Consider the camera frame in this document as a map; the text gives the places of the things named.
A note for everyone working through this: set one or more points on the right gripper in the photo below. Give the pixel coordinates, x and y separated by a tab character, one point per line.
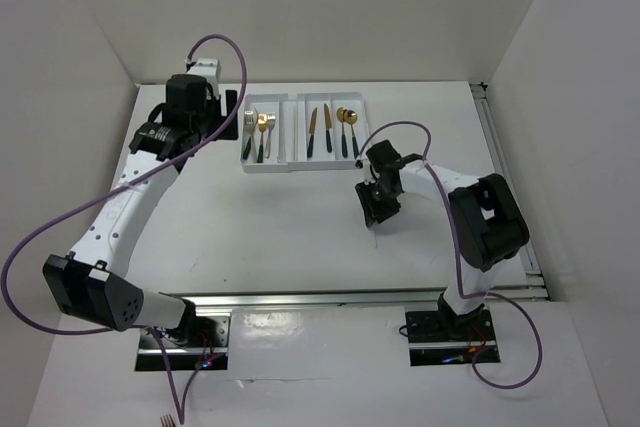
370	208

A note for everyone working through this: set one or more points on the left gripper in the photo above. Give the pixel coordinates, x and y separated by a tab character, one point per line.
229	110

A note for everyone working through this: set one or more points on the silver fork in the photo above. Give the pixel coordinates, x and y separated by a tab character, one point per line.
271	124
249	124

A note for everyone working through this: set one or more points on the gold spoon green handle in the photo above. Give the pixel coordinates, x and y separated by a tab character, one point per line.
340	114
351	119

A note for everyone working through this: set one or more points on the gold fork green handle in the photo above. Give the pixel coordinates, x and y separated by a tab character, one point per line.
262	123

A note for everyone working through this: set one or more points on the gold knife green handle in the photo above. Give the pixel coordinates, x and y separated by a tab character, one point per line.
311	133
328	128

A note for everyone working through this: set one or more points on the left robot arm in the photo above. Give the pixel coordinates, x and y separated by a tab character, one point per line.
90	281

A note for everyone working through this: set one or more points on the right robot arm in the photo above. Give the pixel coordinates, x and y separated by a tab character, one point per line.
486	223

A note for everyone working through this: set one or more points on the white cutlery tray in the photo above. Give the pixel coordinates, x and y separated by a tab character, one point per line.
281	157

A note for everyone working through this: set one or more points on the copper fork tines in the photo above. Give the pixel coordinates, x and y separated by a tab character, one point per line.
167	421

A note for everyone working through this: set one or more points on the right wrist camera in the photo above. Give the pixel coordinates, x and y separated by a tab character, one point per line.
369	175

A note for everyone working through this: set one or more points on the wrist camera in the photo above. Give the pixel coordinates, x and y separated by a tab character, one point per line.
209	68
369	175

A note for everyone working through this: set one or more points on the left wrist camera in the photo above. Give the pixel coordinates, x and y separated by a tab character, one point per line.
209	68

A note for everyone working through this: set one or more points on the aluminium rail frame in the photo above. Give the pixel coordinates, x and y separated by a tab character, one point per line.
220	235

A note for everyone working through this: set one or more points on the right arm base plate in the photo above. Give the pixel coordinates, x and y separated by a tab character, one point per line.
430	344

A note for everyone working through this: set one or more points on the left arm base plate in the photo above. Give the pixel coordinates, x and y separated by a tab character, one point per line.
207	344

